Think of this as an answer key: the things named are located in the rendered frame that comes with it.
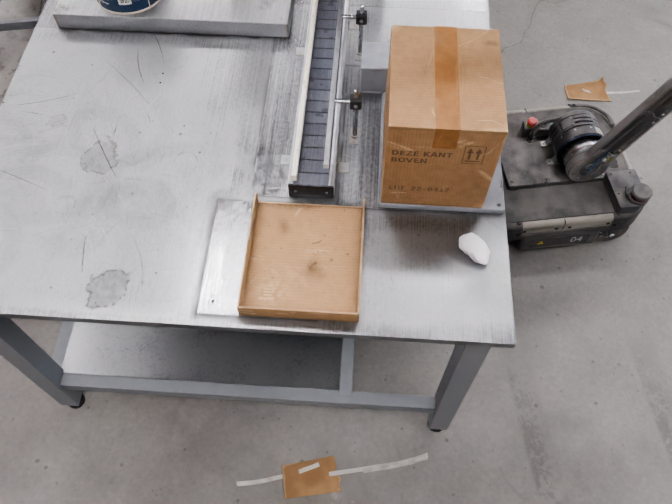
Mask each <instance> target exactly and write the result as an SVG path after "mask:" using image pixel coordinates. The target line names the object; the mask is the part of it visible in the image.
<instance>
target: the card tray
mask: <svg viewBox="0 0 672 504"><path fill-rule="evenodd" d="M364 213H365V198H364V199H363V207H357V206H338V205H319V204H300V203H281V202H262V201H258V198H257V193H256V192H255V195H254V202H253V208H252V214H251V221H250V227H249V233H248V239H247V246H246V252H245V258H244V265H243V271H242V277H241V284H240V290H239V296H238V302H237V310H238V313H239V315H244V316H261V317H278V318H295V319H312V320H329V321H346V322H359V309H360V290H361V271H362V251H363V232H364Z"/></svg>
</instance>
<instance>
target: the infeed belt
mask: <svg viewBox="0 0 672 504"><path fill-rule="evenodd" d="M338 6H339V0H318V7H317V15H316V24H315V32H314V40H313V49H312V57H311V65H310V74H309V82H308V90H307V99H306V107H305V115H304V124H303V132H302V140H301V149H300V157H299V165H298V174H297V181H293V185H294V186H314V187H328V184H329V172H330V161H331V149H332V138H333V127H334V116H335V105H336V103H335V104H334V115H333V127H332V138H331V149H330V160H329V168H323V163H324V153H325V142H326V132H327V121H328V111H329V100H330V90H331V79H332V69H333V58H334V48H335V38H336V27H337V17H338Z"/></svg>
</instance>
